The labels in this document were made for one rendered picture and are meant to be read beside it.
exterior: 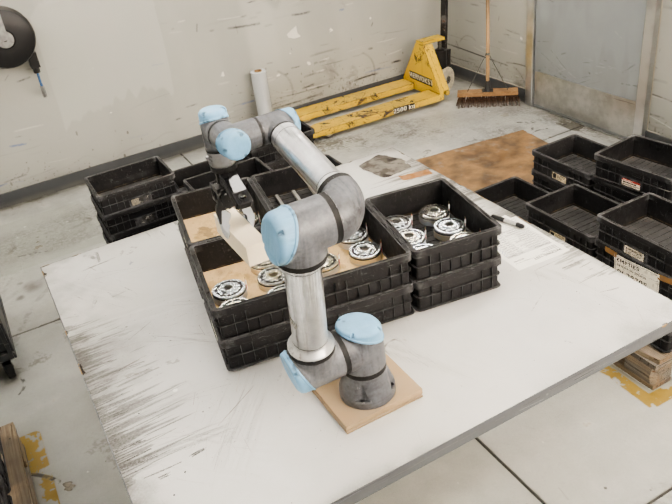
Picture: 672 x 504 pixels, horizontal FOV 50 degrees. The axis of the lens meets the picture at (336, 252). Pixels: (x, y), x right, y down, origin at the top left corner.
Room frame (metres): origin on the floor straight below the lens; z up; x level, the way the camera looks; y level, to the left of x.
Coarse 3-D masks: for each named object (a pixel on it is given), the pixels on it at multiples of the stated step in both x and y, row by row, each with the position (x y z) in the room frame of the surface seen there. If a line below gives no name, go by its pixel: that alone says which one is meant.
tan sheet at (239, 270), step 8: (232, 264) 2.01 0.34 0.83; (240, 264) 2.00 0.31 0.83; (208, 272) 1.98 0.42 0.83; (216, 272) 1.97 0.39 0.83; (224, 272) 1.96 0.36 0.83; (232, 272) 1.96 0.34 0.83; (240, 272) 1.95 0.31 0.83; (248, 272) 1.94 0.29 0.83; (208, 280) 1.93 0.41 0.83; (216, 280) 1.92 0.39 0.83; (248, 280) 1.90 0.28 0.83; (256, 280) 1.89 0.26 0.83; (248, 288) 1.85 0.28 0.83; (256, 288) 1.85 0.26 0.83; (248, 296) 1.81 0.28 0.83; (256, 296) 1.80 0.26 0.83
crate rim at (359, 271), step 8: (368, 208) 2.10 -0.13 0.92; (376, 216) 2.02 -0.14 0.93; (384, 224) 1.96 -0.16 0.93; (392, 232) 1.90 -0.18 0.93; (400, 240) 1.85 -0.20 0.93; (400, 256) 1.76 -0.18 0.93; (408, 256) 1.76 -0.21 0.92; (368, 264) 1.74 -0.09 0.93; (376, 264) 1.74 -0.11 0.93; (384, 264) 1.74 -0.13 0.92; (392, 264) 1.75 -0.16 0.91; (344, 272) 1.72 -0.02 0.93; (352, 272) 1.72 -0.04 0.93; (360, 272) 1.72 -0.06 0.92; (368, 272) 1.73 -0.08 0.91; (328, 280) 1.70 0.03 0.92; (336, 280) 1.70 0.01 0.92; (344, 280) 1.71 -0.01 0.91
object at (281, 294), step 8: (216, 240) 2.00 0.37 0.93; (192, 248) 1.97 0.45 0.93; (192, 256) 1.92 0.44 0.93; (200, 272) 1.82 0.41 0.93; (200, 280) 1.78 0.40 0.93; (208, 288) 1.73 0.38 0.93; (208, 296) 1.69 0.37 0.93; (264, 296) 1.65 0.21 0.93; (272, 296) 1.65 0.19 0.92; (280, 296) 1.66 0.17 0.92; (232, 304) 1.63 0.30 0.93; (240, 304) 1.63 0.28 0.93; (248, 304) 1.63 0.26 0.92; (256, 304) 1.64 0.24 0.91; (264, 304) 1.64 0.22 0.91; (216, 312) 1.61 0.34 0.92; (224, 312) 1.61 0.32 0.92; (232, 312) 1.62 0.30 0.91
